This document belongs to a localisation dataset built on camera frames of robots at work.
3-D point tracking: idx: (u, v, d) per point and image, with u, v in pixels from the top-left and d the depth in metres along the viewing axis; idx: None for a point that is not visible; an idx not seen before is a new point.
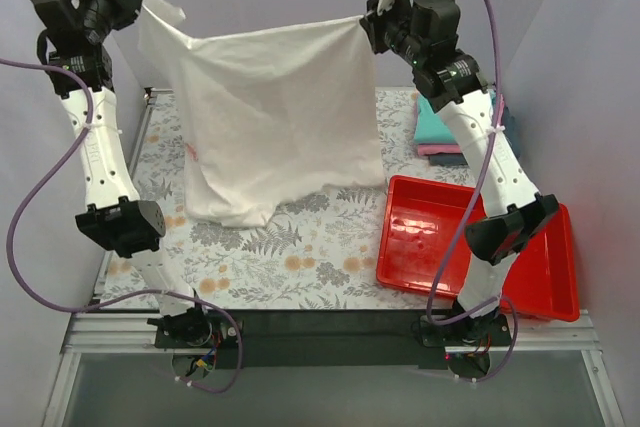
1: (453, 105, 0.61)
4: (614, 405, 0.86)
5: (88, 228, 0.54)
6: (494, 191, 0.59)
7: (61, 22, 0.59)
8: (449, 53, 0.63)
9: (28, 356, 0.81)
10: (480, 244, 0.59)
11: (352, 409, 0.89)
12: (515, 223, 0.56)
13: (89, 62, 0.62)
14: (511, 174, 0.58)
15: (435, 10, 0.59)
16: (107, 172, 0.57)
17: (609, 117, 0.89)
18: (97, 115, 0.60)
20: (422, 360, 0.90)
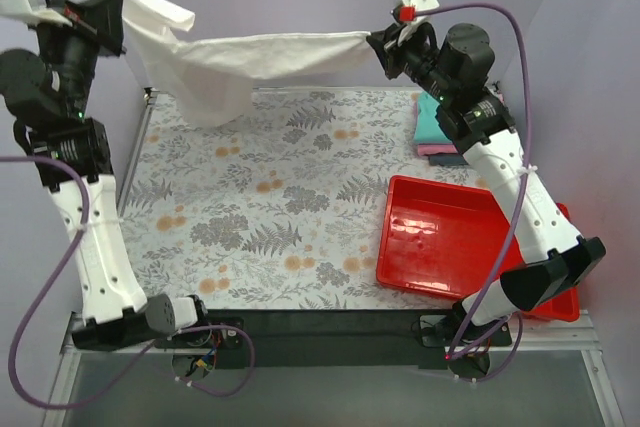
1: (480, 146, 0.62)
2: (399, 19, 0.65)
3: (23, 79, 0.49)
4: (614, 405, 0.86)
5: (92, 341, 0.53)
6: (528, 232, 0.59)
7: (45, 116, 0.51)
8: (477, 94, 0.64)
9: (27, 356, 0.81)
10: (525, 292, 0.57)
11: (353, 409, 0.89)
12: (561, 269, 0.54)
13: (80, 146, 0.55)
14: (549, 216, 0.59)
15: (468, 52, 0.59)
16: (108, 281, 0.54)
17: (609, 117, 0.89)
18: (93, 210, 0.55)
20: (422, 360, 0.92)
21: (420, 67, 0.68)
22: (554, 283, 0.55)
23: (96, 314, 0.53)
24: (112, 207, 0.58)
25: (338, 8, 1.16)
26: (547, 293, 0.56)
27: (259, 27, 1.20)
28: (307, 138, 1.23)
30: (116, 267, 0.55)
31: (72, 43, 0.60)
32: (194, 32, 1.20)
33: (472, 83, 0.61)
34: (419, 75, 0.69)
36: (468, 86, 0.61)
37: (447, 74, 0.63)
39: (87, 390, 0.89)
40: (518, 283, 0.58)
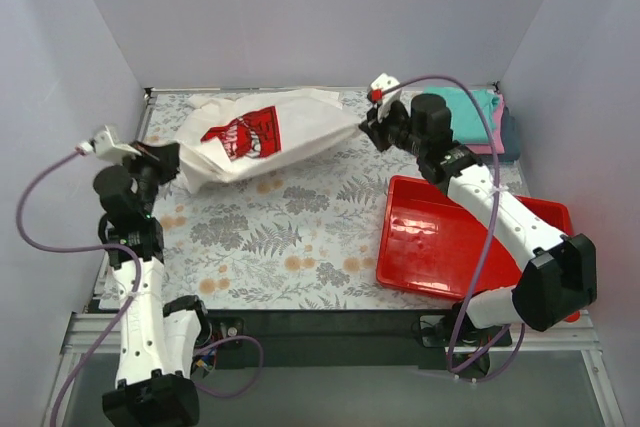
1: (454, 179, 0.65)
2: (371, 98, 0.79)
3: (113, 182, 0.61)
4: (614, 405, 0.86)
5: (114, 411, 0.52)
6: (516, 242, 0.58)
7: (122, 209, 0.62)
8: (448, 144, 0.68)
9: (27, 356, 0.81)
10: (527, 304, 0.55)
11: (353, 409, 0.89)
12: (546, 260, 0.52)
13: (144, 236, 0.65)
14: (528, 222, 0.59)
15: (428, 111, 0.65)
16: (144, 344, 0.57)
17: (610, 117, 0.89)
18: (143, 283, 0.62)
20: (423, 360, 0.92)
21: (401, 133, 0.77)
22: (546, 277, 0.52)
23: (126, 374, 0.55)
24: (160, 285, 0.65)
25: (338, 7, 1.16)
26: (550, 294, 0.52)
27: (259, 27, 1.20)
28: None
30: (154, 332, 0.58)
31: (144, 168, 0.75)
32: (194, 32, 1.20)
33: (440, 135, 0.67)
34: (401, 140, 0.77)
36: (436, 138, 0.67)
37: (418, 134, 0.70)
39: (87, 390, 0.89)
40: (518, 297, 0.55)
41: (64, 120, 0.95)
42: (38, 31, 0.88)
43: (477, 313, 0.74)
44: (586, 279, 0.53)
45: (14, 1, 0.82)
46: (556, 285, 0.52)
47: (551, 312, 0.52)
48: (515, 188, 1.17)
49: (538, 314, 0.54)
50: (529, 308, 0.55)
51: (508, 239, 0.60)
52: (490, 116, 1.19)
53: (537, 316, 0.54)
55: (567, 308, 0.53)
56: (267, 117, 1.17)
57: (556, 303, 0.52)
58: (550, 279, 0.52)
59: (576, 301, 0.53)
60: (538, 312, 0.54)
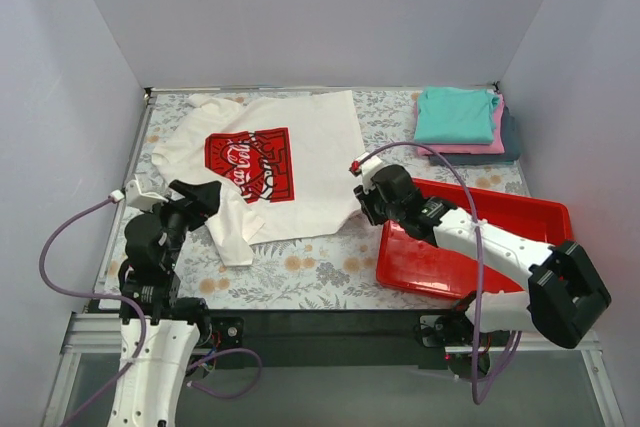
1: (436, 228, 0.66)
2: (353, 171, 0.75)
3: (142, 232, 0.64)
4: (614, 404, 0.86)
5: None
6: (512, 267, 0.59)
7: (143, 260, 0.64)
8: (420, 200, 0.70)
9: (28, 357, 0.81)
10: (546, 322, 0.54)
11: (353, 408, 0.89)
12: (547, 275, 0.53)
13: (158, 290, 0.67)
14: (515, 244, 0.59)
15: (388, 176, 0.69)
16: (131, 412, 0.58)
17: (611, 118, 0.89)
18: (145, 347, 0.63)
20: (422, 360, 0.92)
21: (380, 208, 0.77)
22: (554, 290, 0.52)
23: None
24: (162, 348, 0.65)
25: (339, 8, 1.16)
26: (565, 307, 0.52)
27: (259, 27, 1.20)
28: (307, 138, 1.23)
30: (145, 402, 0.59)
31: (173, 215, 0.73)
32: (195, 31, 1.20)
33: (409, 194, 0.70)
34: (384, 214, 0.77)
36: (407, 200, 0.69)
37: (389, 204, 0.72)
39: (87, 390, 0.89)
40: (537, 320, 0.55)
41: (64, 121, 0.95)
42: (39, 33, 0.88)
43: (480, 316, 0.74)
44: (588, 280, 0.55)
45: (15, 3, 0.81)
46: (566, 297, 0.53)
47: (572, 323, 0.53)
48: (515, 188, 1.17)
49: (560, 331, 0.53)
50: (551, 329, 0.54)
51: (504, 266, 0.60)
52: (489, 116, 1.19)
53: (559, 333, 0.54)
55: (584, 316, 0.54)
56: (280, 142, 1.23)
57: (573, 313, 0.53)
58: (559, 292, 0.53)
59: (589, 306, 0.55)
60: (559, 329, 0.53)
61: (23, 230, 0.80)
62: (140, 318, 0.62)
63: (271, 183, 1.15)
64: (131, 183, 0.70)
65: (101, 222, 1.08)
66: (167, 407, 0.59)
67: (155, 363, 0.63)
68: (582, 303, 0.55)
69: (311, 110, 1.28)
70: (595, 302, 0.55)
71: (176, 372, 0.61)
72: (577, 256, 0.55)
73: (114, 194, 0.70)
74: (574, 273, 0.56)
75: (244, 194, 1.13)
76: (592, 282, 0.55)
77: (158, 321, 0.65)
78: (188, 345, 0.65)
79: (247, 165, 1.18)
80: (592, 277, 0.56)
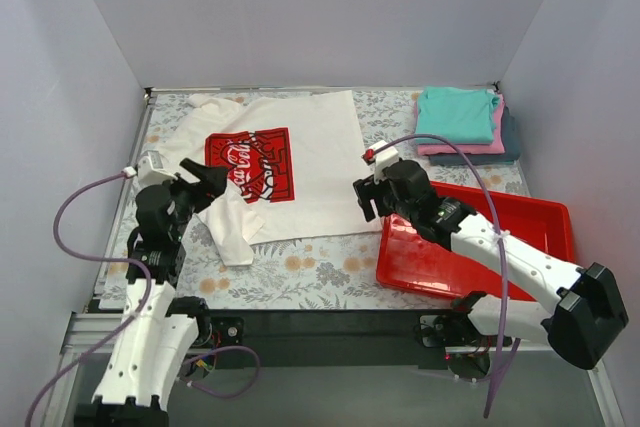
1: (455, 233, 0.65)
2: (365, 159, 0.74)
3: (153, 199, 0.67)
4: (615, 405, 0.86)
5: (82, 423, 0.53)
6: (535, 285, 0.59)
7: (151, 226, 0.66)
8: (435, 202, 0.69)
9: (28, 357, 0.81)
10: (563, 341, 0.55)
11: (352, 408, 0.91)
12: (576, 302, 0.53)
13: (164, 256, 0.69)
14: (542, 263, 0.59)
15: (405, 175, 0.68)
16: (127, 366, 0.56)
17: (611, 117, 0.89)
18: (148, 305, 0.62)
20: (423, 360, 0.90)
21: (391, 201, 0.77)
22: (580, 317, 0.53)
23: (102, 389, 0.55)
24: (163, 311, 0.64)
25: (339, 8, 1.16)
26: (589, 334, 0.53)
27: (259, 27, 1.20)
28: (307, 138, 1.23)
30: (143, 358, 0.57)
31: (180, 190, 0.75)
32: (195, 31, 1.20)
33: (423, 194, 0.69)
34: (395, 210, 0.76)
36: (422, 199, 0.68)
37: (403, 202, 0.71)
39: (87, 390, 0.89)
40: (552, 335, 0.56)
41: (64, 120, 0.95)
42: (38, 32, 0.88)
43: (483, 323, 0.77)
44: (614, 308, 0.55)
45: (13, 2, 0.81)
46: (591, 323, 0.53)
47: (593, 349, 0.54)
48: (514, 188, 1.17)
49: (580, 354, 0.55)
50: (566, 348, 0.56)
51: (526, 282, 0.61)
52: (490, 116, 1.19)
53: (577, 354, 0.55)
55: (604, 340, 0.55)
56: (280, 142, 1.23)
57: (595, 339, 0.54)
58: (585, 319, 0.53)
59: (610, 331, 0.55)
60: (579, 351, 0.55)
61: (23, 230, 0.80)
62: (147, 278, 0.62)
63: (271, 183, 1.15)
64: (143, 159, 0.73)
65: (101, 222, 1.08)
66: (161, 384, 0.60)
67: (156, 324, 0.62)
68: (603, 326, 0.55)
69: (311, 110, 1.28)
70: (617, 327, 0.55)
71: (171, 357, 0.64)
72: (608, 283, 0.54)
73: (126, 169, 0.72)
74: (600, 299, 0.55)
75: (244, 194, 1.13)
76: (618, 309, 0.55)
77: (163, 281, 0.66)
78: (185, 338, 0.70)
79: (247, 165, 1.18)
80: (618, 304, 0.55)
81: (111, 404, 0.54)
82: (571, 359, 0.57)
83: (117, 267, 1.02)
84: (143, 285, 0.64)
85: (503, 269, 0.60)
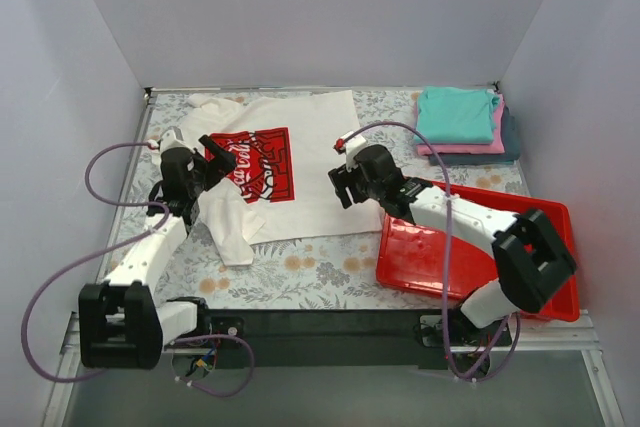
1: (412, 204, 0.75)
2: (335, 148, 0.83)
3: (178, 154, 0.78)
4: (614, 405, 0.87)
5: (87, 297, 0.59)
6: (477, 234, 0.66)
7: (175, 177, 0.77)
8: (400, 180, 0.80)
9: (28, 357, 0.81)
10: (513, 288, 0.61)
11: (352, 409, 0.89)
12: (512, 239, 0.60)
13: (182, 205, 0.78)
14: (484, 215, 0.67)
15: (371, 156, 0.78)
16: (138, 261, 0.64)
17: (610, 118, 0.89)
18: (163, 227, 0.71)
20: (422, 360, 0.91)
21: (362, 186, 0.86)
22: (515, 252, 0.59)
23: (111, 275, 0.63)
24: (173, 240, 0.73)
25: (339, 8, 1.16)
26: (527, 269, 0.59)
27: (259, 28, 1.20)
28: (307, 138, 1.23)
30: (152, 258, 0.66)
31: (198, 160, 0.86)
32: (195, 31, 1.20)
33: (389, 174, 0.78)
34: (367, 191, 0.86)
36: (387, 179, 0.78)
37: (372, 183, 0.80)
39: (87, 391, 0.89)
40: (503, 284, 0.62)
41: (64, 121, 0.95)
42: (38, 33, 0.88)
43: (476, 313, 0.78)
44: (550, 247, 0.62)
45: (14, 2, 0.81)
46: (528, 260, 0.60)
47: (535, 286, 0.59)
48: (514, 188, 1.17)
49: (526, 293, 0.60)
50: (518, 295, 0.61)
51: (471, 234, 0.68)
52: (490, 116, 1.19)
53: (525, 294, 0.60)
55: (548, 279, 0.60)
56: (280, 142, 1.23)
57: (536, 277, 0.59)
58: (521, 255, 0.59)
59: (552, 271, 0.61)
60: (526, 291, 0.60)
61: (23, 230, 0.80)
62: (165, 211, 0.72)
63: (271, 183, 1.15)
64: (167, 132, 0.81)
65: (101, 222, 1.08)
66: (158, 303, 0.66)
67: (165, 244, 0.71)
68: (547, 268, 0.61)
69: (311, 110, 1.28)
70: (559, 268, 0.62)
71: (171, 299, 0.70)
72: (540, 223, 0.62)
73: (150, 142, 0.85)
74: (540, 242, 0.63)
75: (244, 193, 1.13)
76: (554, 248, 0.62)
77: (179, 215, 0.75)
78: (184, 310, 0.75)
79: (247, 165, 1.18)
80: (556, 245, 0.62)
81: (118, 286, 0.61)
82: (525, 307, 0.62)
83: None
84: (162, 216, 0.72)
85: (447, 226, 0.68)
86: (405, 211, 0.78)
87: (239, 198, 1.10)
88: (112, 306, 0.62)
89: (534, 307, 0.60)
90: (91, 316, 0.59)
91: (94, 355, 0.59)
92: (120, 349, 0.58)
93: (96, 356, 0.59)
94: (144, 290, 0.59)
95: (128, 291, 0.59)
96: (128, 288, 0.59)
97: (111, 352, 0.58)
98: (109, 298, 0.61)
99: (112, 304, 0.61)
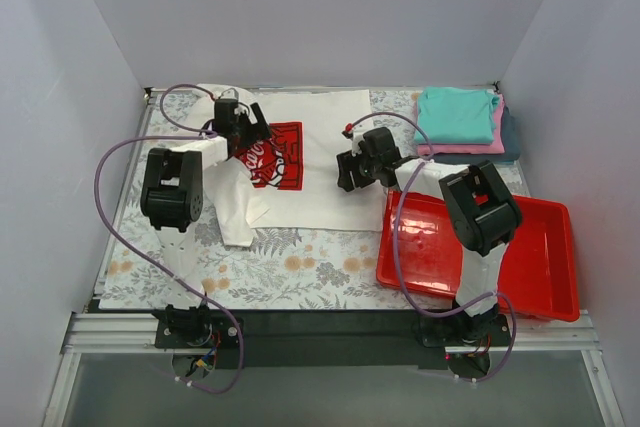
1: (397, 171, 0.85)
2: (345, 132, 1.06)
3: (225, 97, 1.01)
4: (614, 405, 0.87)
5: (155, 154, 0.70)
6: (436, 183, 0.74)
7: (221, 116, 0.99)
8: (396, 156, 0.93)
9: (28, 357, 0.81)
10: (460, 227, 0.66)
11: (353, 409, 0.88)
12: (455, 181, 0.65)
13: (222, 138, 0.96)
14: (444, 168, 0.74)
15: (373, 134, 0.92)
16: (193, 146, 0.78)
17: (609, 119, 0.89)
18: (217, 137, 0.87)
20: (422, 360, 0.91)
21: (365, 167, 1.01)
22: (456, 191, 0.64)
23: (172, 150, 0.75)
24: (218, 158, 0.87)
25: (339, 10, 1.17)
26: (465, 206, 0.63)
27: (260, 29, 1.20)
28: (307, 138, 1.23)
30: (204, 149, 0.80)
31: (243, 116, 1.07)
32: (195, 32, 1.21)
33: (387, 150, 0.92)
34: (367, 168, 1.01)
36: (385, 154, 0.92)
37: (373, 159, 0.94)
39: (87, 391, 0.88)
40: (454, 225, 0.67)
41: (66, 122, 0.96)
42: (41, 37, 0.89)
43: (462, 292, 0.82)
44: (498, 193, 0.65)
45: (16, 6, 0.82)
46: (468, 198, 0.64)
47: (475, 220, 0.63)
48: (514, 188, 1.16)
49: (467, 228, 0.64)
50: (465, 233, 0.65)
51: (432, 184, 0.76)
52: (490, 116, 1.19)
53: (467, 230, 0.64)
55: (491, 218, 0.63)
56: (293, 136, 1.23)
57: (477, 213, 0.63)
58: (462, 192, 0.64)
59: (498, 214, 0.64)
60: (468, 228, 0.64)
61: (23, 231, 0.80)
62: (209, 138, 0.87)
63: (282, 172, 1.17)
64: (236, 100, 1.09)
65: (100, 223, 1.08)
66: None
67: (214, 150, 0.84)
68: (495, 212, 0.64)
69: (327, 107, 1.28)
70: (505, 213, 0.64)
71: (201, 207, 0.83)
72: (487, 171, 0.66)
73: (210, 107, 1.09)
74: (489, 189, 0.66)
75: (253, 179, 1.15)
76: (503, 195, 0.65)
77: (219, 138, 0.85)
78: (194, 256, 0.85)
79: (262, 152, 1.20)
80: (503, 193, 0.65)
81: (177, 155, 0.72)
82: (472, 245, 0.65)
83: (117, 267, 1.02)
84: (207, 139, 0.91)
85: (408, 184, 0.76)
86: (393, 181, 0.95)
87: (247, 181, 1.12)
88: (168, 173, 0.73)
89: (477, 242, 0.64)
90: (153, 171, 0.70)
91: (147, 204, 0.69)
92: (170, 201, 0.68)
93: (148, 204, 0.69)
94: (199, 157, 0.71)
95: (187, 155, 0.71)
96: (185, 155, 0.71)
97: (163, 201, 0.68)
98: (169, 164, 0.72)
99: (169, 171, 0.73)
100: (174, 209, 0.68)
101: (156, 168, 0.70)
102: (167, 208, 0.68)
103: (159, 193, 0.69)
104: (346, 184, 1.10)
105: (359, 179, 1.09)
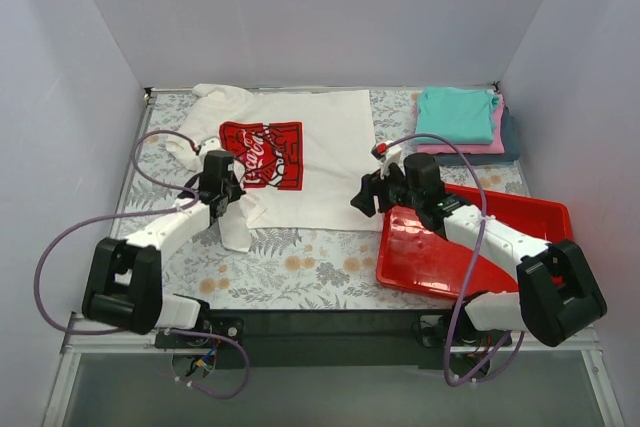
1: (447, 218, 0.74)
2: (376, 151, 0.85)
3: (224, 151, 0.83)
4: (614, 405, 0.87)
5: (104, 248, 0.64)
6: (506, 257, 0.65)
7: (212, 171, 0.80)
8: (441, 194, 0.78)
9: (27, 356, 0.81)
10: (533, 320, 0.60)
11: (353, 409, 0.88)
12: (537, 267, 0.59)
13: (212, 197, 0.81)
14: (516, 238, 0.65)
15: (419, 166, 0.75)
16: (158, 231, 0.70)
17: (610, 119, 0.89)
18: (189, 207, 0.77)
20: (422, 359, 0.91)
21: (400, 198, 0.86)
22: (540, 280, 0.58)
23: (131, 235, 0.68)
24: (193, 225, 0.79)
25: (338, 10, 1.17)
26: (548, 299, 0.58)
27: (259, 29, 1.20)
28: (306, 138, 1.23)
30: (169, 230, 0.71)
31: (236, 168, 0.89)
32: (195, 31, 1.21)
33: (432, 186, 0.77)
34: (397, 197, 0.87)
36: (429, 189, 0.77)
37: (414, 188, 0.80)
39: (88, 390, 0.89)
40: (527, 314, 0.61)
41: (65, 122, 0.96)
42: (40, 40, 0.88)
43: (477, 314, 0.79)
44: (581, 282, 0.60)
45: (15, 8, 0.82)
46: (552, 291, 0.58)
47: (556, 319, 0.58)
48: (514, 188, 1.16)
49: (544, 326, 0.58)
50: (539, 326, 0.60)
51: (499, 254, 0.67)
52: (489, 116, 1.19)
53: (543, 325, 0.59)
55: (572, 314, 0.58)
56: (293, 135, 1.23)
57: (557, 308, 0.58)
58: (544, 281, 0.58)
59: (577, 308, 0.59)
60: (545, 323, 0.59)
61: (23, 230, 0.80)
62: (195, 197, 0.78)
63: (282, 172, 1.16)
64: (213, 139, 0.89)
65: (100, 223, 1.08)
66: None
67: (188, 224, 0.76)
68: (577, 304, 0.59)
69: (327, 107, 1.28)
70: (587, 306, 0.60)
71: None
72: (572, 255, 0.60)
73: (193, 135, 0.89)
74: (570, 275, 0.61)
75: (253, 180, 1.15)
76: (585, 285, 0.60)
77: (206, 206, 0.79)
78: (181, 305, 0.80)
79: (261, 153, 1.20)
80: (587, 282, 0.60)
81: (134, 246, 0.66)
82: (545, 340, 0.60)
83: None
84: (191, 200, 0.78)
85: (476, 243, 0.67)
86: (439, 226, 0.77)
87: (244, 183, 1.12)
88: (123, 266, 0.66)
89: (553, 341, 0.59)
90: (102, 267, 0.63)
91: (94, 308, 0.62)
92: (118, 310, 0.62)
93: (95, 307, 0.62)
94: (156, 254, 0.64)
95: (140, 254, 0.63)
96: (141, 250, 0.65)
97: (109, 310, 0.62)
98: (124, 257, 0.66)
99: (123, 264, 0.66)
100: (123, 320, 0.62)
101: (106, 265, 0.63)
102: (116, 317, 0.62)
103: (110, 295, 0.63)
104: (369, 209, 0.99)
105: (381, 205, 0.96)
